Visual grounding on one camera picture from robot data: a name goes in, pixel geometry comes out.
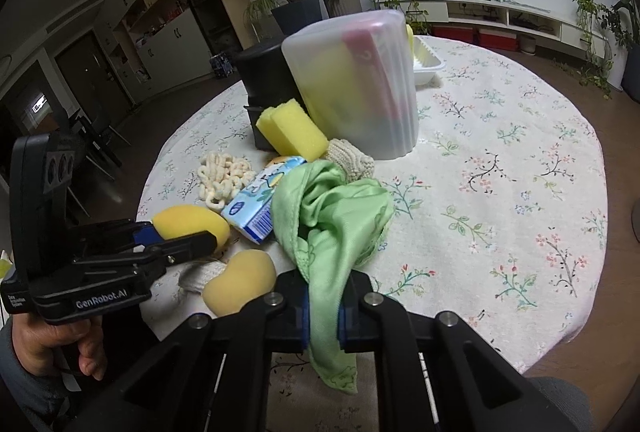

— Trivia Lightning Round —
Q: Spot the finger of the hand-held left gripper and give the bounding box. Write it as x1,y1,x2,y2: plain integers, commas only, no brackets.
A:
74,232,219,288
74,219,167,259

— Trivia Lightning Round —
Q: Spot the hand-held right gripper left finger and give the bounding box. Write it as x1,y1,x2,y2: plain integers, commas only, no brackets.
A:
65,269,311,432

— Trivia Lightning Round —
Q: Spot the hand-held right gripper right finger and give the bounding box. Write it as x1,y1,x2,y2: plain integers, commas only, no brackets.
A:
338,269,592,432

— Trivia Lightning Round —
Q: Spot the yellow oval sponge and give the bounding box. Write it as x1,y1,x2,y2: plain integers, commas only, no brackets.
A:
151,205,231,253

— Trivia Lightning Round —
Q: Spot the blue white carton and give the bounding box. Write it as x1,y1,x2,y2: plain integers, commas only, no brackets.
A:
221,155,308,245

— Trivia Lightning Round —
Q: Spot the cream looped scrubber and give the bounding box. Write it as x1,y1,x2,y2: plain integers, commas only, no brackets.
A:
196,151,256,213

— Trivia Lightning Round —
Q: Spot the green cloth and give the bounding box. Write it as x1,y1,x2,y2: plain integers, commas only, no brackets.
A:
271,159,396,395

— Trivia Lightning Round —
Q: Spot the yellow rectangular sponge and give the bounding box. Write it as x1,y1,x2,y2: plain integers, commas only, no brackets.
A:
256,98,329,162

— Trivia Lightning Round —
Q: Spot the cream knitted dishcloth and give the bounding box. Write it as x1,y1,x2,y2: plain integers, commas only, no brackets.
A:
325,138,376,183

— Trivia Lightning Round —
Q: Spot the white plastic tray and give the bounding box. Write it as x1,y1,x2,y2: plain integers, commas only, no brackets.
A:
407,35,447,86

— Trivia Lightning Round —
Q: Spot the person's left forearm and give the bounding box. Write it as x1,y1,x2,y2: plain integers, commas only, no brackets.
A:
0,315,76,432

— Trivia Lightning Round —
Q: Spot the yellow soft item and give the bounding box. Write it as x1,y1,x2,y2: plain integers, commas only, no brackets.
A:
299,46,352,133

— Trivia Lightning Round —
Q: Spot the pink soft item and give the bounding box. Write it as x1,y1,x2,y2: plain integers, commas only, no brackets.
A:
344,28,407,120

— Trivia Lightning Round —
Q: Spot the person's left hand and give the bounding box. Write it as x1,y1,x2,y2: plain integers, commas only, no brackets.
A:
14,312,109,382

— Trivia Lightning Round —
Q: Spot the white knitted cloth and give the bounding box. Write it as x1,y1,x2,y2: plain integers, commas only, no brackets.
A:
178,261,228,294

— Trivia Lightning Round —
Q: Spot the yellow peanut-shaped sponge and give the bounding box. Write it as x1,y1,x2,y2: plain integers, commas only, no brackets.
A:
202,249,277,317

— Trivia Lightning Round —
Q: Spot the dark chair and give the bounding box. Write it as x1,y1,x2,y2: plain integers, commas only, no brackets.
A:
65,106,132,185

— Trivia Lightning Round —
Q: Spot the dark door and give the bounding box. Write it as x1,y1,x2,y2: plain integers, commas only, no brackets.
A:
54,30,137,114

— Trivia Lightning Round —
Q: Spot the blue box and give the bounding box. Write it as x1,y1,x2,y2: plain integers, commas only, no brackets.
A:
210,53,236,78

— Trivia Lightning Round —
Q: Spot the black plastic container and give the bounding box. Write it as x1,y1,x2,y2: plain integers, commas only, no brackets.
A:
235,38,301,150

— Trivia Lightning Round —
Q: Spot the translucent plastic container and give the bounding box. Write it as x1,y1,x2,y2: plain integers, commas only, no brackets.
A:
281,9,418,160

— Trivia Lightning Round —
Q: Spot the floral tablecloth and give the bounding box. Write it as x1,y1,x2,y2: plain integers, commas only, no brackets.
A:
136,35,609,432

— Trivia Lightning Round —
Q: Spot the person's grey clothing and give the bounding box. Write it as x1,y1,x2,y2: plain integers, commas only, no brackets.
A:
522,376,597,432

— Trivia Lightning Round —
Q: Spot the spider plant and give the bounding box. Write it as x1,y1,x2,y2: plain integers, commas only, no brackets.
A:
244,0,281,38

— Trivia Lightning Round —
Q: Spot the dark blue square planter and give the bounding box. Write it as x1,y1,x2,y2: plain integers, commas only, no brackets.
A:
271,0,328,36

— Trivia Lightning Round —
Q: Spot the grey ribbed planter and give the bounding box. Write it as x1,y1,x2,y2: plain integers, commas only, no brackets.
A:
324,0,362,18

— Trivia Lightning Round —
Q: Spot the red storage box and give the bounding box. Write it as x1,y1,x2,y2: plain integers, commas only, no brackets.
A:
432,25,475,44
477,28,519,51

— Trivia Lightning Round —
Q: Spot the white TV cabinet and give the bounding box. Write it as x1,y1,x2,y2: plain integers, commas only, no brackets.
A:
380,0,586,58

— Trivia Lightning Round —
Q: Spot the trailing potted plant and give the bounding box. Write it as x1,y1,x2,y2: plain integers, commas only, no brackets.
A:
571,0,614,99

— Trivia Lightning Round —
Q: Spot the broad-leaf plant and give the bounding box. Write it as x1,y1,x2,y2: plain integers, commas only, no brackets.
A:
600,0,640,63

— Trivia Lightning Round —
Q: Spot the wall cabinet with shelves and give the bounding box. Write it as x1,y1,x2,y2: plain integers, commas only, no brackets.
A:
112,0,236,99

